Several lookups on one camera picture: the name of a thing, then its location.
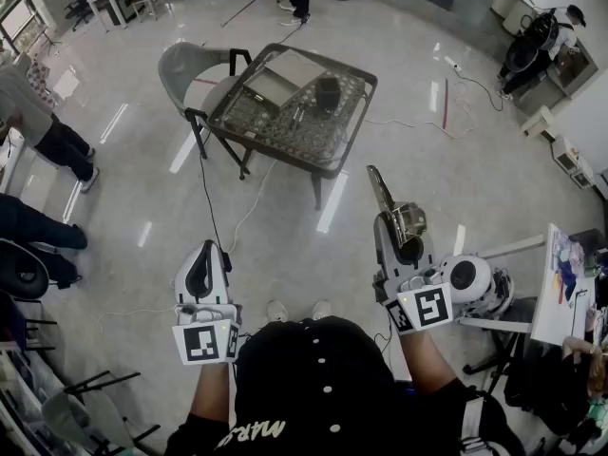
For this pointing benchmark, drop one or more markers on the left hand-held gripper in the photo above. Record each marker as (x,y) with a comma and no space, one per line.
(218,292)

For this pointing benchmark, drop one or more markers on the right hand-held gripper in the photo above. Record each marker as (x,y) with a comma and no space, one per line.
(387,264)

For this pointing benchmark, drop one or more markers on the black cube container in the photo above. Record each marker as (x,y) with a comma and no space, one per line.
(328,93)

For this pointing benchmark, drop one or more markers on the person's right forearm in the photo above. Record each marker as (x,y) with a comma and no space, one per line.
(427,364)

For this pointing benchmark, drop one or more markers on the person's left forearm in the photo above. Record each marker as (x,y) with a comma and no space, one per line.
(211,392)

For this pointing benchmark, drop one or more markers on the person's left white shoe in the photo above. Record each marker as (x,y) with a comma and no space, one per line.
(276,311)

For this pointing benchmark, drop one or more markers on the person's white shoe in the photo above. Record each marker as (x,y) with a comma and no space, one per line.
(276,311)
(321,309)

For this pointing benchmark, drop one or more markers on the white round device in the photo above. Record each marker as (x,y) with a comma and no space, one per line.
(468,278)

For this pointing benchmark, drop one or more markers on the person's right white shoe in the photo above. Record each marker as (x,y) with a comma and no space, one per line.
(321,309)

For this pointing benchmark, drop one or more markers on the silver pen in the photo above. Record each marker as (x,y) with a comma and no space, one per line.
(298,116)

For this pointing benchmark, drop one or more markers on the white power strip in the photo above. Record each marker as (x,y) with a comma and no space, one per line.
(452,63)

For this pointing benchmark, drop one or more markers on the grey trolley stand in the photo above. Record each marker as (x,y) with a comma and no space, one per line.
(513,321)

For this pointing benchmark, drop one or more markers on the person's black jacket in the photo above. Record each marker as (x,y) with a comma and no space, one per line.
(313,397)

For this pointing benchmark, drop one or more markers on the grey metal tray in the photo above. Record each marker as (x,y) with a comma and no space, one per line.
(268,88)

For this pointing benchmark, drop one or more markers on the black round stool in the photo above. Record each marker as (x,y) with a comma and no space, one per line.
(24,269)

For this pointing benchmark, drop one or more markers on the small white box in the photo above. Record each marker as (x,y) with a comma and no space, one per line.
(567,157)

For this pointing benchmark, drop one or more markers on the grey plastic chair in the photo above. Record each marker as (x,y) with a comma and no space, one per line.
(85,416)

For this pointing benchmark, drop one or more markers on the white desk with colourful papers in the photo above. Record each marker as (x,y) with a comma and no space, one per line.
(563,283)

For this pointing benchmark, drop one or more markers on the black office chair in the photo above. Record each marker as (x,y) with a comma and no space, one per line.
(78,0)

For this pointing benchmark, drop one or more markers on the large window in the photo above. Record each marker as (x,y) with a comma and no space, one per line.
(16,10)

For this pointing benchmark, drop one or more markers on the grey chair with black frame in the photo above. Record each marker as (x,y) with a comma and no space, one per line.
(180,71)

